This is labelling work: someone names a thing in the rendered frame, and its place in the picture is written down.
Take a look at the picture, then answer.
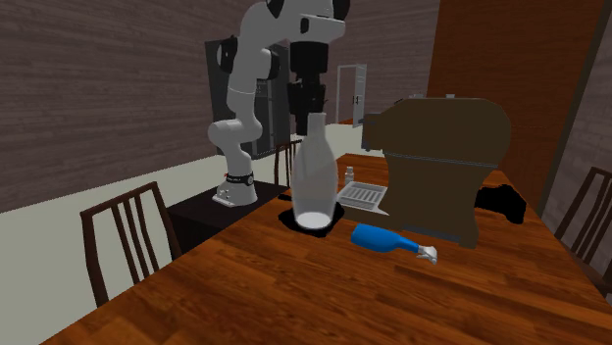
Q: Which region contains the white door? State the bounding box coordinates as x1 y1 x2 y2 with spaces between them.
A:
335 63 369 129

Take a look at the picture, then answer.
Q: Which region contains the dark tall cabinet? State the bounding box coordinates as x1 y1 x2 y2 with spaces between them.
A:
203 36 293 162

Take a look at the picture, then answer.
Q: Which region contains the dark wooden chair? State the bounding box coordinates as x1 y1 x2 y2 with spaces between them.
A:
552 165 612 298
78 180 183 309
273 137 304 189

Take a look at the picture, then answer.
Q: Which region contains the clear glass carafe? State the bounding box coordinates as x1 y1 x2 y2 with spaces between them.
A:
290 112 340 231

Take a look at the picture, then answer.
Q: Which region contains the white dish rack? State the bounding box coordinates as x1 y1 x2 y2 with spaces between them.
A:
335 180 390 217

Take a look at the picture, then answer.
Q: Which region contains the brown stand mixer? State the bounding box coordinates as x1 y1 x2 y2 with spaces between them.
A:
361 97 512 250

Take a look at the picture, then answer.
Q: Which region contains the dark robot stand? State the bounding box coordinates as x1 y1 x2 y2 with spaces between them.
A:
164 179 291 255

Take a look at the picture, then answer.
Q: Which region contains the blue spray bottle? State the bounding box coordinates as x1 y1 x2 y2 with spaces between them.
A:
350 222 439 266

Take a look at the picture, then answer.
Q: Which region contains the wooden dining table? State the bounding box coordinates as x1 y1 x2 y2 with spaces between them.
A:
40 152 612 345

